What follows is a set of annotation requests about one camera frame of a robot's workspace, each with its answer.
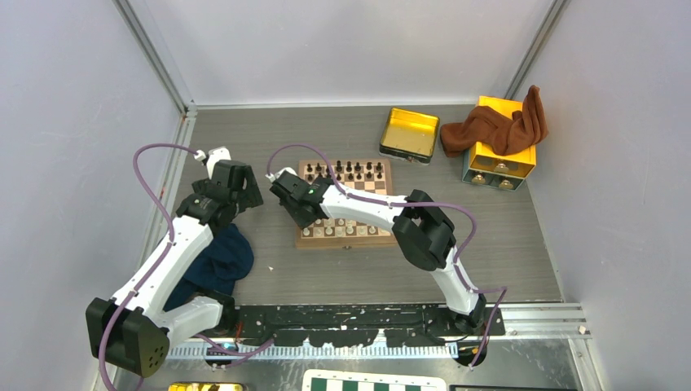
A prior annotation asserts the wooden chess board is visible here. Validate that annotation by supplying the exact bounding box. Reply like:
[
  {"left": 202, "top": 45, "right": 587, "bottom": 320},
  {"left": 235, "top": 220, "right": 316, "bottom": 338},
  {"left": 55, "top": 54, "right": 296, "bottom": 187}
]
[{"left": 296, "top": 158, "right": 396, "bottom": 249}]

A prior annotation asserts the gold metal tin tray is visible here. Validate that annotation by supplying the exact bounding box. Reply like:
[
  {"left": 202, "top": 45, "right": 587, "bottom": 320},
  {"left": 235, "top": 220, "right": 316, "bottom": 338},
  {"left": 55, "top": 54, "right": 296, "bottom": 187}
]
[{"left": 378, "top": 108, "right": 440, "bottom": 165}]

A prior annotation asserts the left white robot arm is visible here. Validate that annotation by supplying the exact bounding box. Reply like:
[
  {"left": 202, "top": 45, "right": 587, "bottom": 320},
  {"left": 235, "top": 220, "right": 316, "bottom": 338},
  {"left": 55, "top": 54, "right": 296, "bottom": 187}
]
[{"left": 86, "top": 159, "right": 263, "bottom": 378}]

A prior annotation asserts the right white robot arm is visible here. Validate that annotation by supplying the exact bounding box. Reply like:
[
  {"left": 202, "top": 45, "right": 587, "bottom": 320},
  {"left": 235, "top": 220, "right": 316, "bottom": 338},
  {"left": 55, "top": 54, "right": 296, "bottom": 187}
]
[{"left": 267, "top": 168, "right": 486, "bottom": 335}]

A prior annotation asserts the green checkered calibration board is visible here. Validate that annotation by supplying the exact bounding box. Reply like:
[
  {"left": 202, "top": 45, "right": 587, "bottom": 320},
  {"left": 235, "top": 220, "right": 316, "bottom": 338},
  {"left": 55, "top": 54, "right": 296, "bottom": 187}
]
[{"left": 301, "top": 369, "right": 449, "bottom": 391}]

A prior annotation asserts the dark blue cloth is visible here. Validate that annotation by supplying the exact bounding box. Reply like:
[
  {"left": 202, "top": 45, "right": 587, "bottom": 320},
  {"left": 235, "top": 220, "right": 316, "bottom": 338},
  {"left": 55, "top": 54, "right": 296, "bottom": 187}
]
[{"left": 163, "top": 223, "right": 254, "bottom": 311}]

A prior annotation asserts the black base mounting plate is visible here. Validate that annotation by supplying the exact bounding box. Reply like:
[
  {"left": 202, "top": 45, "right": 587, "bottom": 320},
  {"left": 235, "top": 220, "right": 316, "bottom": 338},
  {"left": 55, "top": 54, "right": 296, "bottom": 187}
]
[{"left": 201, "top": 304, "right": 485, "bottom": 348}]

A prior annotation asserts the yellow drawer box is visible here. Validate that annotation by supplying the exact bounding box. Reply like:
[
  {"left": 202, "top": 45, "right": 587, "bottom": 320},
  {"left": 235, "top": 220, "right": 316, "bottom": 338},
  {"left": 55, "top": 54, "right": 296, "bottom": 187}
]
[{"left": 461, "top": 95, "right": 538, "bottom": 191}]

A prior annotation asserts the brown cloth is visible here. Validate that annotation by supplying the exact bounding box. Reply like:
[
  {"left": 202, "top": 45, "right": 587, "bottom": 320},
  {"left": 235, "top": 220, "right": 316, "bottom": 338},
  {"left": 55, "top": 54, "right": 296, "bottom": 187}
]
[{"left": 440, "top": 85, "right": 548, "bottom": 157}]

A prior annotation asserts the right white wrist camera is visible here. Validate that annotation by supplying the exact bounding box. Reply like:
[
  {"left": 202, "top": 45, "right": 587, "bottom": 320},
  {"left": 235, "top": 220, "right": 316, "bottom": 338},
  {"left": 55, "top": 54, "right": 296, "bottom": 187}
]
[{"left": 265, "top": 167, "right": 297, "bottom": 183}]

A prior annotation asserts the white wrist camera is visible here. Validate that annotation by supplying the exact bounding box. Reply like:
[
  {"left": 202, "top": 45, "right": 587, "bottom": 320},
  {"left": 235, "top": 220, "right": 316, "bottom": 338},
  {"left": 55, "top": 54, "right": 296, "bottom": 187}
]
[
  {"left": 265, "top": 167, "right": 297, "bottom": 183},
  {"left": 194, "top": 147, "right": 231, "bottom": 178}
]

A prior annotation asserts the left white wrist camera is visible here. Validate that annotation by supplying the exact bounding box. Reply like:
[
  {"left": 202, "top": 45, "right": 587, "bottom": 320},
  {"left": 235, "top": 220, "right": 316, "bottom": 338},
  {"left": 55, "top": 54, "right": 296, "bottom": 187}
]
[{"left": 194, "top": 147, "right": 231, "bottom": 178}]

